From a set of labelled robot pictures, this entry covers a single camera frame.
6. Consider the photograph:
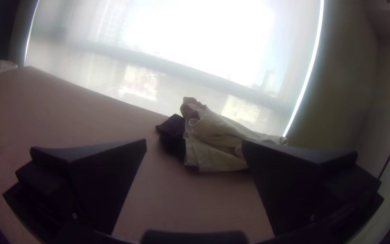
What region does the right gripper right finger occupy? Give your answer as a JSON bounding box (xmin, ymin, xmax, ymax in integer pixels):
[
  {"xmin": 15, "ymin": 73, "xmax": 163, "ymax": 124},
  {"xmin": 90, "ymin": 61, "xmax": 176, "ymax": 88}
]
[{"xmin": 241, "ymin": 139, "xmax": 385, "ymax": 238}]

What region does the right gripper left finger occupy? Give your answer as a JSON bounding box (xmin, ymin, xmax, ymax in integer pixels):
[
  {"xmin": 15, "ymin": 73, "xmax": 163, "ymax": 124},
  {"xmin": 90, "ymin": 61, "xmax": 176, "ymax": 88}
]
[{"xmin": 2, "ymin": 138, "xmax": 148, "ymax": 238}]

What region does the white t-shirt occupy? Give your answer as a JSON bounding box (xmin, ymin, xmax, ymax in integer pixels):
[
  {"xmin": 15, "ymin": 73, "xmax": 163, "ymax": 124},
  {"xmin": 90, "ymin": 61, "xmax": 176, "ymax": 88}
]
[{"xmin": 180, "ymin": 96, "xmax": 289, "ymax": 173}]

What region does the dark garment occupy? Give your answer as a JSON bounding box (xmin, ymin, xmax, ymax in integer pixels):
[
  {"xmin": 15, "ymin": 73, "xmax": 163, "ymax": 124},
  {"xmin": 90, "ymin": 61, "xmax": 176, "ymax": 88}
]
[{"xmin": 155, "ymin": 113, "xmax": 187, "ymax": 160}]

